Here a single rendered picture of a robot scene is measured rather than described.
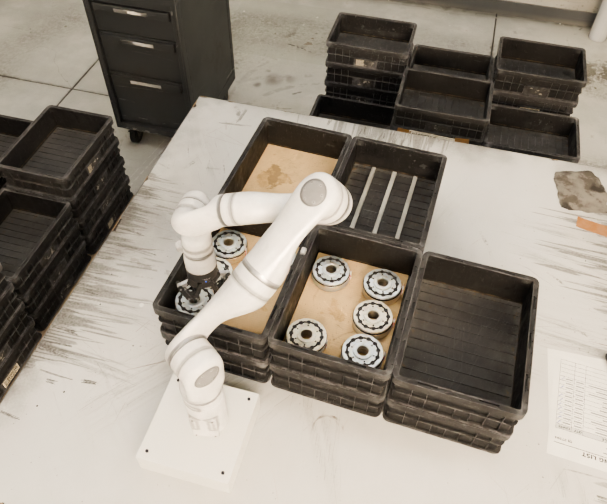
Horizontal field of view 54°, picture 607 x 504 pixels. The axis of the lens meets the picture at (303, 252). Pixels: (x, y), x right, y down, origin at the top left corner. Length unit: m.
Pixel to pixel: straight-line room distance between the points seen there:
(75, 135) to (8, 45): 1.83
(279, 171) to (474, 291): 0.72
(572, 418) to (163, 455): 1.02
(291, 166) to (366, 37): 1.46
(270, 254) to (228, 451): 0.54
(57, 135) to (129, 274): 1.07
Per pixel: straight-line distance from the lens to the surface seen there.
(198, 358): 1.22
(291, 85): 3.79
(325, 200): 1.13
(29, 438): 1.69
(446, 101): 2.91
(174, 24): 2.84
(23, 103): 3.96
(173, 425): 1.53
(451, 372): 1.55
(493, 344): 1.62
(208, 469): 1.48
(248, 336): 1.43
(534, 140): 2.99
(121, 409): 1.66
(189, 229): 1.30
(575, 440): 1.71
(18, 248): 2.54
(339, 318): 1.58
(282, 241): 1.15
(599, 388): 1.81
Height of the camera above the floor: 2.14
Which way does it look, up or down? 50 degrees down
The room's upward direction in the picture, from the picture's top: 1 degrees clockwise
